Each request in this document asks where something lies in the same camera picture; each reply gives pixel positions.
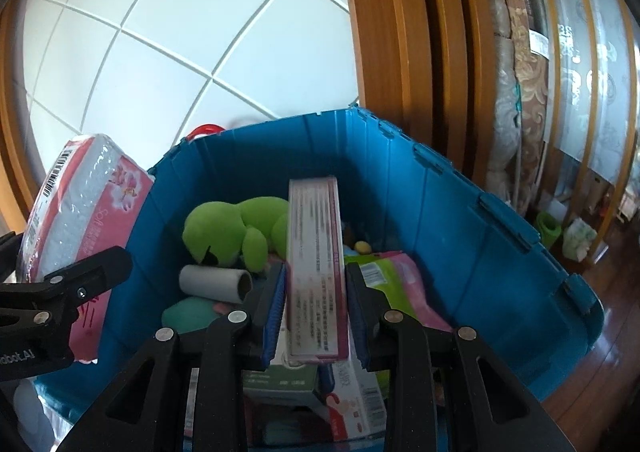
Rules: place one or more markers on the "cardboard tube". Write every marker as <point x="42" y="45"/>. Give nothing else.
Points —
<point x="210" y="282"/>

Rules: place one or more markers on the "green foam roll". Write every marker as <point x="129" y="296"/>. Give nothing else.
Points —
<point x="549" y="231"/>

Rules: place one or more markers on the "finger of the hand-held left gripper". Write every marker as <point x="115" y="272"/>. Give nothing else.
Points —
<point x="9" y="257"/>
<point x="95" y="274"/>

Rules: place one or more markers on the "teal plush toy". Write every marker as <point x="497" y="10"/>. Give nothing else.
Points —
<point x="192" y="314"/>

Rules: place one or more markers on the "green pink wipes packet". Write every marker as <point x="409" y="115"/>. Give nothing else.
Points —
<point x="415" y="292"/>

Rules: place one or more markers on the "white green box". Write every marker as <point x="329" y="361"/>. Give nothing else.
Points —
<point x="280" y="382"/>

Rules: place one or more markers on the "blue plastic crate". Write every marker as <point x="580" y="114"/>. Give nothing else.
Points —
<point x="440" y="212"/>

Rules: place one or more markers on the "red toy suitcase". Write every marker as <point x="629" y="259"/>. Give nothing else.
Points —
<point x="202" y="129"/>

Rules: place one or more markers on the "white green tissue pack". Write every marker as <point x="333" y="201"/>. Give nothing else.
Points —
<point x="579" y="239"/>

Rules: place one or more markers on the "large pink tissue pack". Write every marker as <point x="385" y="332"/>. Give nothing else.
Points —
<point x="85" y="212"/>

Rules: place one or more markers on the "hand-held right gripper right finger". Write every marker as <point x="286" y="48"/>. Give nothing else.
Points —
<point x="362" y="342"/>

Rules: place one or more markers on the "curved wooden frame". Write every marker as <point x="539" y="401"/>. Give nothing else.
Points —
<point x="400" y="32"/>
<point x="15" y="132"/>

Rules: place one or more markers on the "rolled patterned carpet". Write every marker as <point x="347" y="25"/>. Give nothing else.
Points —
<point x="520" y="82"/>

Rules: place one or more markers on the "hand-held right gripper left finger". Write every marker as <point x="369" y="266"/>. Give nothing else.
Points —
<point x="274" y="322"/>

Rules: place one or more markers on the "green frog plush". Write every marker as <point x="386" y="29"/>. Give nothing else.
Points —
<point x="215" y="232"/>

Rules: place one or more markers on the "wooden frosted glass partition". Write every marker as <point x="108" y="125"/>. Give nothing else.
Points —
<point x="590" y="57"/>

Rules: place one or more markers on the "pink white box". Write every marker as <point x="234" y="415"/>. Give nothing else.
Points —
<point x="315" y="257"/>
<point x="355" y="402"/>

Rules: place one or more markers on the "small yellow toy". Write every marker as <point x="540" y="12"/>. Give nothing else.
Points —
<point x="362" y="247"/>

